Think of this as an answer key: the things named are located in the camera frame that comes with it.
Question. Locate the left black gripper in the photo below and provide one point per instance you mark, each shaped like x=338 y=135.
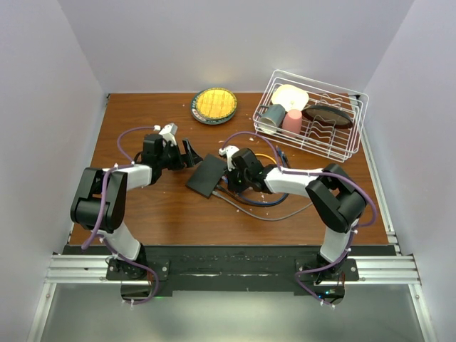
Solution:
x=180 y=163

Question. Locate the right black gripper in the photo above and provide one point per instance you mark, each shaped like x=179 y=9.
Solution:
x=233 y=186

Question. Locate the black network switch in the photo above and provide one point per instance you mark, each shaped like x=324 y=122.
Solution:
x=207 y=176

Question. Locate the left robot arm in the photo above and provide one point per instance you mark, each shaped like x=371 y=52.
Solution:
x=100 y=200

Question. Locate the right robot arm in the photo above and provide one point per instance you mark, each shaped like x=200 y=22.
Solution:
x=339 y=201

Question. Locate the yellow and green plate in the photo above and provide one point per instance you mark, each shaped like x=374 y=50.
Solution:
x=213 y=106

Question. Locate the grey mug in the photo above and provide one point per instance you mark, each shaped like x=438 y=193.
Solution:
x=272 y=115

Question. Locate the pink cup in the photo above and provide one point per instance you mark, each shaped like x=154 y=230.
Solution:
x=292 y=123

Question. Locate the white bowl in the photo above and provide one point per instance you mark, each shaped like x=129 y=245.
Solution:
x=290 y=97

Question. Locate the brown plate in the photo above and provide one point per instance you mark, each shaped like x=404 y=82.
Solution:
x=327 y=115

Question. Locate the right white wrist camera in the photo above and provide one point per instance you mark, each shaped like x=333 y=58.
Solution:
x=228 y=153

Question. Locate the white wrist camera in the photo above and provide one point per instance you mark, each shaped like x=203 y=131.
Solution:
x=228 y=153
x=167 y=132

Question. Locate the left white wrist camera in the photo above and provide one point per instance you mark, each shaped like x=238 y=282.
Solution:
x=167 y=132

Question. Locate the white wire dish rack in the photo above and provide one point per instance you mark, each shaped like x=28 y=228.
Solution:
x=323 y=140

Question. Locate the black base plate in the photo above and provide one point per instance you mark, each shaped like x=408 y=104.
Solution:
x=257 y=269

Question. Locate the aluminium frame rail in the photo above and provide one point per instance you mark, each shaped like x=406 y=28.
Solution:
x=82 y=301

